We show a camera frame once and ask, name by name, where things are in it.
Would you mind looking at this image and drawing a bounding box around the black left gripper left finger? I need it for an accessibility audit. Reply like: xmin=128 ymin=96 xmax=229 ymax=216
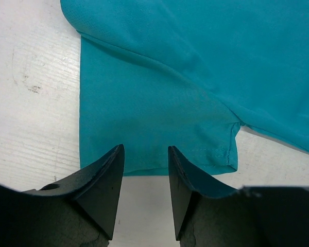
xmin=0 ymin=145 xmax=125 ymax=246

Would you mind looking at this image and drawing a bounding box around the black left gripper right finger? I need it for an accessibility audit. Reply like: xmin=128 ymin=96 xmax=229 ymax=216
xmin=168 ymin=146 xmax=309 ymax=246

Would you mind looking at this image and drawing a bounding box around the teal t shirt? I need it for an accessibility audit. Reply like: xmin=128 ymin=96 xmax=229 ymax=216
xmin=61 ymin=1 xmax=309 ymax=176

